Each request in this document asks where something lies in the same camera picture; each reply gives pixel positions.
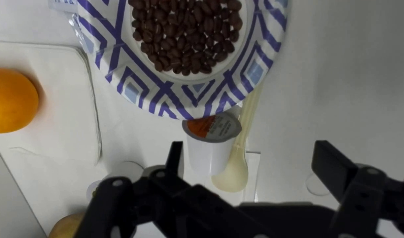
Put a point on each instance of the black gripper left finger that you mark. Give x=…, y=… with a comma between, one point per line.
x=124, y=206

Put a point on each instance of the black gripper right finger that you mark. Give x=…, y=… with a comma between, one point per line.
x=365, y=193

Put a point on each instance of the coffee pod with orange lid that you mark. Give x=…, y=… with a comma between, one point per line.
x=209, y=153

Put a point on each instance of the pile of coffee beans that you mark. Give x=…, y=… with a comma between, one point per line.
x=187, y=31

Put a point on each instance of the brown potato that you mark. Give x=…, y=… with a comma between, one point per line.
x=68, y=226

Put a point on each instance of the white paper napkin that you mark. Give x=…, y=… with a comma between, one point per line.
x=57, y=114

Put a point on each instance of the white plastic spoon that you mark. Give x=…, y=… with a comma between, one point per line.
x=233, y=173

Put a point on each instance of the blue patterned paper bowl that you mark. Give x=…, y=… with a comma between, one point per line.
x=167, y=94

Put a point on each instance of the orange citrus fruit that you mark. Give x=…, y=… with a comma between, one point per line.
x=11, y=101

